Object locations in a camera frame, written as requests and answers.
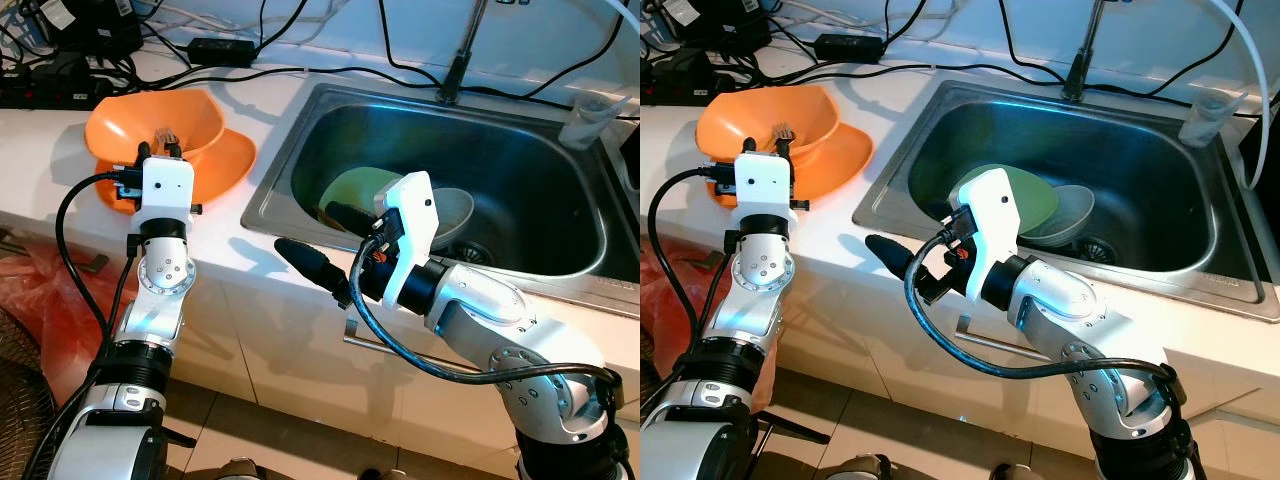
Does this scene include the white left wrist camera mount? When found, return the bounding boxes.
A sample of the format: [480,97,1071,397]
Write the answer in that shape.
[137,158,198,223]
[733,155,798,221]

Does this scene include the black power strip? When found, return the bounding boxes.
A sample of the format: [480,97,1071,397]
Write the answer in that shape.
[0,70,111,109]
[640,65,716,106]

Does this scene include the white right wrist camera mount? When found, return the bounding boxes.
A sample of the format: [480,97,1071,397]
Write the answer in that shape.
[955,168,1026,301]
[373,172,439,309]

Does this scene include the green plate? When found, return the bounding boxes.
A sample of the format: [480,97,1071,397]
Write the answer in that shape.
[950,164,1061,229]
[318,167,401,229]

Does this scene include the orange plastic plate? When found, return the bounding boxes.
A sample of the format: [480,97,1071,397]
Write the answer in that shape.
[705,125,873,209]
[95,128,258,214]

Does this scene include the red plastic bag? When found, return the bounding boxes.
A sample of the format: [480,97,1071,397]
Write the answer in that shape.
[0,245,111,401]
[640,240,706,351]

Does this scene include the stainless steel kitchen sink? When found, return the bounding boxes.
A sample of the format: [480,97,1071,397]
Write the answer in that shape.
[240,82,641,319]
[852,80,1280,323]

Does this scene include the clear glass cup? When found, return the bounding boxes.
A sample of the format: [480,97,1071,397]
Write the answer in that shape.
[558,92,619,151]
[1178,90,1239,149]

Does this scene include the black power adapter brick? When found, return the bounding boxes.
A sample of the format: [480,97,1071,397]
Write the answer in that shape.
[813,33,883,63]
[188,38,256,67]

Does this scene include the metal cabinet door handle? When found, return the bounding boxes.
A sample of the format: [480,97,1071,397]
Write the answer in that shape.
[0,230,109,273]

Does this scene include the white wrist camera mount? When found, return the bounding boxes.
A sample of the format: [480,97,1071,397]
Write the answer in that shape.
[955,168,1026,301]
[373,172,439,309]
[733,155,798,221]
[137,158,198,223]

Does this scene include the dark metal faucet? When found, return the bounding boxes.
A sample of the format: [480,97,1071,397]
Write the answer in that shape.
[1062,0,1109,101]
[437,0,491,104]

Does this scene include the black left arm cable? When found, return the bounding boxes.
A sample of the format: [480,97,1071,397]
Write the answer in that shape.
[55,170,143,346]
[647,167,741,346]

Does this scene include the grey bowl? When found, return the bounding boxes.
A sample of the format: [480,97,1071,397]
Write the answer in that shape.
[430,188,476,246]
[1025,185,1098,248]

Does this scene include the black charger with white label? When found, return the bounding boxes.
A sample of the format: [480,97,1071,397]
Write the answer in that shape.
[660,0,773,49]
[30,0,146,53]

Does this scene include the long black counter cable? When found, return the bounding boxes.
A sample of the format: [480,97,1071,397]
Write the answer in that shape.
[105,62,641,121]
[720,60,1280,119]

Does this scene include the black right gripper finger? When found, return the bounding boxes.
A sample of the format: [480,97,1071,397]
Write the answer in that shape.
[324,199,387,234]
[864,232,928,284]
[274,236,353,299]

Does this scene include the metal drawer handle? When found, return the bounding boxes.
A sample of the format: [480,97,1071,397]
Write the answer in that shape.
[955,315,1051,361]
[343,318,441,359]

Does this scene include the black appliance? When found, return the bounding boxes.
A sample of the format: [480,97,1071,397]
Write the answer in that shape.
[1240,120,1280,201]
[620,125,641,191]

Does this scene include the orange plastic bowl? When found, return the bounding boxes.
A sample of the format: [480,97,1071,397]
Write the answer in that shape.
[695,85,841,161]
[85,88,226,166]

